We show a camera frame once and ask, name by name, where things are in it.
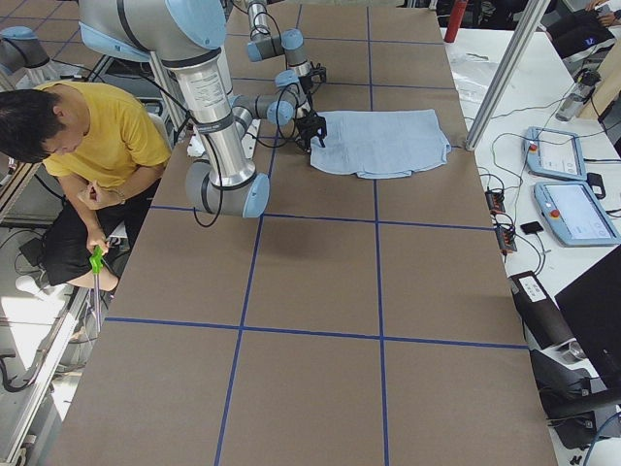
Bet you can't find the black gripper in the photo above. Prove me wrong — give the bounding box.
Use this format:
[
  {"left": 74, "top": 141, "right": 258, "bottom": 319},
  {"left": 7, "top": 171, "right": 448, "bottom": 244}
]
[{"left": 295, "top": 114, "right": 326, "bottom": 154}]

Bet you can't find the light blue button-up shirt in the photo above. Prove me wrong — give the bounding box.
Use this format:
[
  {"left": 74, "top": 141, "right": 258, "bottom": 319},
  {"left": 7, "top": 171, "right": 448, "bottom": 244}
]
[{"left": 310, "top": 110, "right": 451, "bottom": 180}]

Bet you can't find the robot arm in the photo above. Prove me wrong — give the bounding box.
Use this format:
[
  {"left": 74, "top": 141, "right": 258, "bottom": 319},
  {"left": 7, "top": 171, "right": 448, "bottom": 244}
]
[
  {"left": 245, "top": 0, "right": 327, "bottom": 91},
  {"left": 79, "top": 1, "right": 327, "bottom": 217}
]

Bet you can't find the clear plastic bag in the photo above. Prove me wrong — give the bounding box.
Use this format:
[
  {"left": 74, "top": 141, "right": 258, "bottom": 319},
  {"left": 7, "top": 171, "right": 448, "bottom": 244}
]
[{"left": 449, "top": 53, "right": 499, "bottom": 104}]

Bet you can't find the red bottle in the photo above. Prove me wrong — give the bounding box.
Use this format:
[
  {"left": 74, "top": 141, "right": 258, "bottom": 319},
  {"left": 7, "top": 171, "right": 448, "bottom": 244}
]
[{"left": 443, "top": 0, "right": 469, "bottom": 44}]

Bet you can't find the person in yellow shirt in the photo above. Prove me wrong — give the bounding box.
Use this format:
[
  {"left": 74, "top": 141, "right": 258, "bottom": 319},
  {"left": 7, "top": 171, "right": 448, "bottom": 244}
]
[{"left": 1, "top": 81, "right": 171, "bottom": 291}]

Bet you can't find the right orange-port USB hub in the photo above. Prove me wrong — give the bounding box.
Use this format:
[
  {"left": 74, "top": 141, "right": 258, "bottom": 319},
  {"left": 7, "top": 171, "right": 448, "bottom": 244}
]
[{"left": 495, "top": 224, "right": 517, "bottom": 255}]

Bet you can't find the upper blue teach pendant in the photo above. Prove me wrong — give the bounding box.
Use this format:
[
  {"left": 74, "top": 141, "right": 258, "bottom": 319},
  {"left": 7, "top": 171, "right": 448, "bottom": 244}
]
[{"left": 523, "top": 126, "right": 587, "bottom": 182}]

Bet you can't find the blue teach pendant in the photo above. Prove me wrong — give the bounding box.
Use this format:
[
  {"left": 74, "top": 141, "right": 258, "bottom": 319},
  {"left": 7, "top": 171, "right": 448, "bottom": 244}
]
[
  {"left": 533, "top": 181, "right": 620, "bottom": 247},
  {"left": 523, "top": 126, "right": 587, "bottom": 182}
]

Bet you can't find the lower blue teach pendant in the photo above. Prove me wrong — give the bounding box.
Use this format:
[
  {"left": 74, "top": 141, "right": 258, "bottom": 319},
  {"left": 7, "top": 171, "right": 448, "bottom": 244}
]
[{"left": 533, "top": 181, "right": 620, "bottom": 247}]

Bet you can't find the black monitor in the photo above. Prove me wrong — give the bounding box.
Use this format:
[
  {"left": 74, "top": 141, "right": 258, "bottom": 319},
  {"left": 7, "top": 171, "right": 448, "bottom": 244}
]
[{"left": 555, "top": 248, "right": 620, "bottom": 387}]

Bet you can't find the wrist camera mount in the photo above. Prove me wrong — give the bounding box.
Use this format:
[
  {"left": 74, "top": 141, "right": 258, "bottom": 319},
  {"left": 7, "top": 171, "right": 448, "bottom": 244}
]
[{"left": 303, "top": 64, "right": 327, "bottom": 88}]

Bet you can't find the grey aluminium frame post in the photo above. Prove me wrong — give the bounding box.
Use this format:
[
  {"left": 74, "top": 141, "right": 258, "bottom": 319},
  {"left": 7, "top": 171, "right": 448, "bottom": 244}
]
[{"left": 464, "top": 0, "right": 549, "bottom": 151}]

